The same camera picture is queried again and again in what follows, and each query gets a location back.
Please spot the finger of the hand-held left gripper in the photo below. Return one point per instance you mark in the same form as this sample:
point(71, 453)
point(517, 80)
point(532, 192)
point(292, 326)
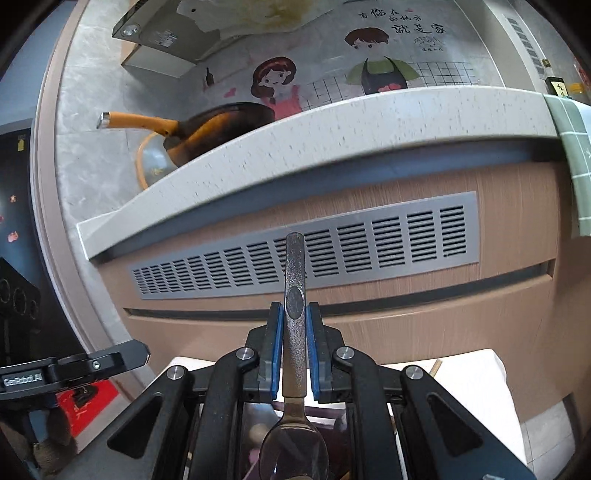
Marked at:
point(115, 357)

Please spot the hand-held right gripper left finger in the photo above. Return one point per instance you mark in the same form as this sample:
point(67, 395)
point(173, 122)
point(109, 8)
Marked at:
point(276, 350)

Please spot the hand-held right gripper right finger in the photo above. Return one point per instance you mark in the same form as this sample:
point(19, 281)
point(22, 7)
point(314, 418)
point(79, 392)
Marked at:
point(314, 350)

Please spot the translucent brown spoon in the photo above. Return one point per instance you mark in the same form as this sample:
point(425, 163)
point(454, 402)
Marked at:
point(294, 286)

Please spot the maroon plastic utensil holder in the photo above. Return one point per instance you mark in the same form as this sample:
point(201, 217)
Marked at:
point(339, 438)

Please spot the wooden chopstick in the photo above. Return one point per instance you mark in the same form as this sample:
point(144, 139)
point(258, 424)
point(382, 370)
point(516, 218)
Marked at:
point(435, 367)

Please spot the red printed floor mat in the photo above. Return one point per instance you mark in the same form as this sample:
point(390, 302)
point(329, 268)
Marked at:
point(87, 401)

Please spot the long grey vent grille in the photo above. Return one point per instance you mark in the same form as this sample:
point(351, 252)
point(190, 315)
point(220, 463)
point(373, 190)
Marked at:
point(415, 230)

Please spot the white tablecloth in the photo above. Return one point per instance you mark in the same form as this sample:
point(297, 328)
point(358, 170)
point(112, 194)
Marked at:
point(471, 392)

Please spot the black refrigerator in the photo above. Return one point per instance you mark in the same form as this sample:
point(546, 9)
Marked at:
point(18, 184)

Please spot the wooden kitchen cabinet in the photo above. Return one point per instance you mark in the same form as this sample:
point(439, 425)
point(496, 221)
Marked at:
point(508, 300)

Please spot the yellow-rimmed glass lid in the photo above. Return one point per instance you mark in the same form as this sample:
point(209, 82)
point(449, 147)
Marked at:
point(154, 159)

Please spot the speckled kitchen countertop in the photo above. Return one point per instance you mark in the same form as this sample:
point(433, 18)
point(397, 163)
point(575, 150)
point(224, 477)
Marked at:
point(323, 134)

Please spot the green checked towel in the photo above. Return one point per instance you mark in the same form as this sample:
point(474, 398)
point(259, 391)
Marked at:
point(572, 138)

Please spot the dark labelled bottle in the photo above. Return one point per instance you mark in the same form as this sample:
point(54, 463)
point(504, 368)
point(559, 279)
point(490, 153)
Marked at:
point(556, 87)

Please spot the cartoon wall sticker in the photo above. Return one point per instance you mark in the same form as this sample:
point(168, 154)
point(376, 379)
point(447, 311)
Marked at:
point(277, 83)

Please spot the grey wall vent panel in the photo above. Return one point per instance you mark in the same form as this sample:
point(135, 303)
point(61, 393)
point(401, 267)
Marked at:
point(524, 44)

